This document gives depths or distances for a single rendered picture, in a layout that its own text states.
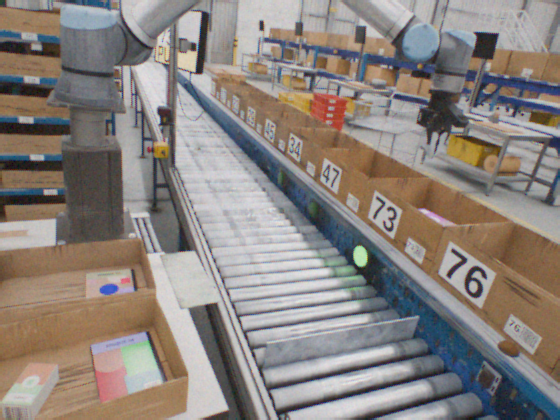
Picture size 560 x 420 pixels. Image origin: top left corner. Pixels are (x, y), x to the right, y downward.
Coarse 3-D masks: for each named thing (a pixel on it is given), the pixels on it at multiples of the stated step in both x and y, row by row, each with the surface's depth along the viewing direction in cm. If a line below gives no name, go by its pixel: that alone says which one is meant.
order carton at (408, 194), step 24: (384, 192) 138; (408, 192) 155; (432, 192) 156; (456, 192) 145; (408, 216) 127; (456, 216) 145; (480, 216) 136; (504, 216) 127; (432, 240) 117; (432, 264) 118
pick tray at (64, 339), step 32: (32, 320) 87; (64, 320) 91; (96, 320) 95; (128, 320) 99; (160, 320) 96; (0, 352) 86; (32, 352) 90; (64, 352) 91; (160, 352) 95; (0, 384) 82; (64, 384) 83; (160, 384) 76; (0, 416) 75; (64, 416) 68; (96, 416) 71; (128, 416) 75; (160, 416) 79
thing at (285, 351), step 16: (400, 320) 110; (416, 320) 112; (304, 336) 99; (320, 336) 101; (336, 336) 103; (352, 336) 105; (368, 336) 108; (384, 336) 110; (400, 336) 113; (272, 352) 97; (288, 352) 99; (304, 352) 101; (320, 352) 103; (336, 352) 106
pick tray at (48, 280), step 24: (120, 240) 122; (0, 264) 110; (24, 264) 113; (48, 264) 116; (72, 264) 119; (96, 264) 122; (120, 264) 125; (144, 264) 121; (0, 288) 109; (24, 288) 110; (48, 288) 111; (72, 288) 112; (144, 288) 116; (0, 312) 88; (24, 312) 90; (48, 312) 92
